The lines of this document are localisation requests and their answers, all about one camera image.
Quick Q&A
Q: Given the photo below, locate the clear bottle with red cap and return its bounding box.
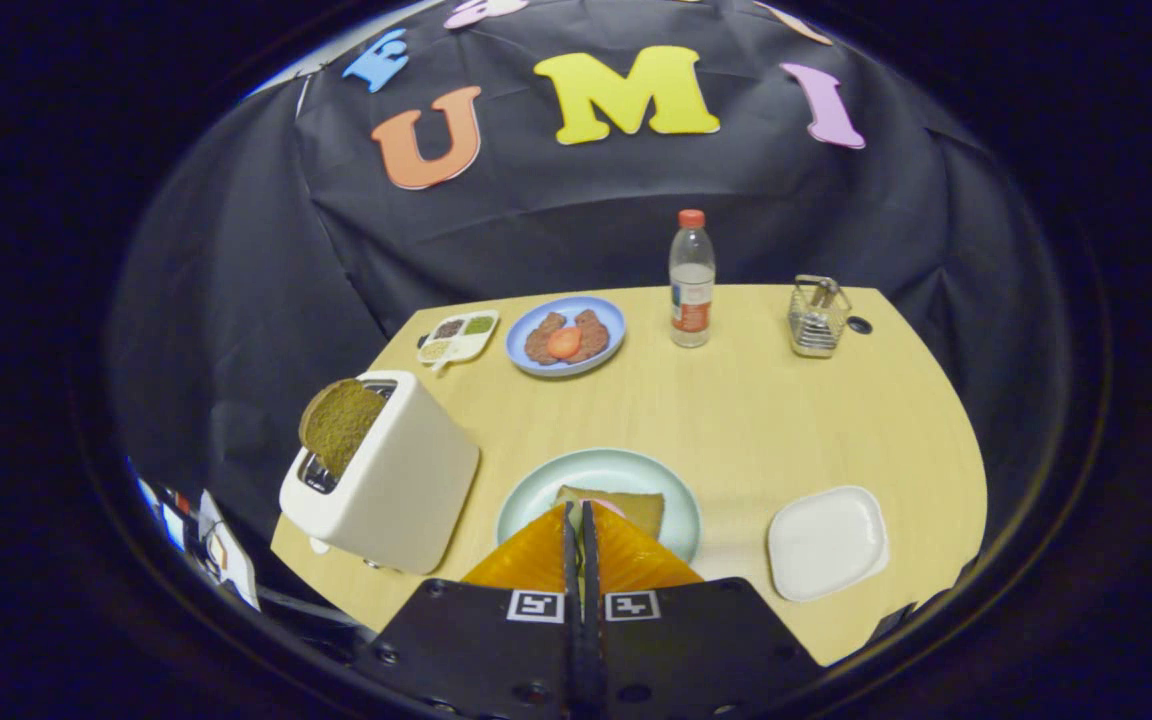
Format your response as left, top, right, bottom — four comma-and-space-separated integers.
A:
669, 209, 717, 349

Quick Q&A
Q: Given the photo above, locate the pale green round plate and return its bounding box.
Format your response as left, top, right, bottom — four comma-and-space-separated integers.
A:
495, 447, 703, 566

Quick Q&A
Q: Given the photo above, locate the metal wire basket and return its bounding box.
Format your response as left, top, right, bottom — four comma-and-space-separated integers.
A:
787, 275, 853, 359

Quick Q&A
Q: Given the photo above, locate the blue round plate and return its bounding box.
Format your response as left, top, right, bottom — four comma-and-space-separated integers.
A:
505, 296, 627, 378

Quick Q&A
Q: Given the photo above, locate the brown meat patty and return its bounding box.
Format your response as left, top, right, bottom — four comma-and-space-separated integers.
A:
524, 311, 569, 366
572, 308, 611, 363

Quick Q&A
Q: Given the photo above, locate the white divided condiment tray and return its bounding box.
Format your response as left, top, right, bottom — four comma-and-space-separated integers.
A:
417, 309, 501, 373

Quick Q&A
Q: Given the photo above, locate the white square plate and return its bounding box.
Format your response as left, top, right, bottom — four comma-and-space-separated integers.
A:
767, 485, 890, 604

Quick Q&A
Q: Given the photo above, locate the dark brown toast slice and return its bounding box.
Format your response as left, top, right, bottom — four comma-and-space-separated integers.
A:
298, 378, 387, 479

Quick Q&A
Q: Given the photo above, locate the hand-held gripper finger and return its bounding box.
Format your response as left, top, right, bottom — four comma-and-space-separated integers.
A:
581, 500, 827, 720
351, 500, 582, 720

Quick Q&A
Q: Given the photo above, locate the white toaster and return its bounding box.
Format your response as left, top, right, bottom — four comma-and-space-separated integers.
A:
278, 370, 482, 576

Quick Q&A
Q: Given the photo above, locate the light brown bread slice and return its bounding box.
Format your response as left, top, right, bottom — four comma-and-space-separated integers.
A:
551, 485, 667, 541

